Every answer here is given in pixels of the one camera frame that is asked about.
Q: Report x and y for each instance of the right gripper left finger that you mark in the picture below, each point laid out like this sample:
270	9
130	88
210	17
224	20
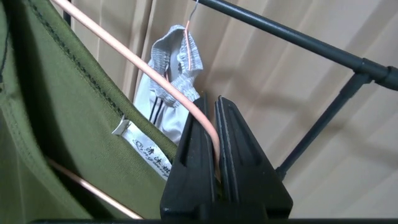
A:
186	183

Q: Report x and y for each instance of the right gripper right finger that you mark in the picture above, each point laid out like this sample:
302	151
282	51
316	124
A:
252	180

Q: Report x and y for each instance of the pale grey shorts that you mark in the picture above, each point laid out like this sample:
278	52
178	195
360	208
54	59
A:
164	121

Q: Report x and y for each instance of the pink clothes hanger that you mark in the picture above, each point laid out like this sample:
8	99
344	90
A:
188	46
140	63

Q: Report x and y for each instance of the green shirt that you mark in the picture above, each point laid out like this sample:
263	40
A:
62	109

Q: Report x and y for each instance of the black clothes rack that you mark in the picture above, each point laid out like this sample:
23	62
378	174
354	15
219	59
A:
295	35

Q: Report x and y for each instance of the beige curtain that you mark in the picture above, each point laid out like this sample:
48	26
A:
264	77

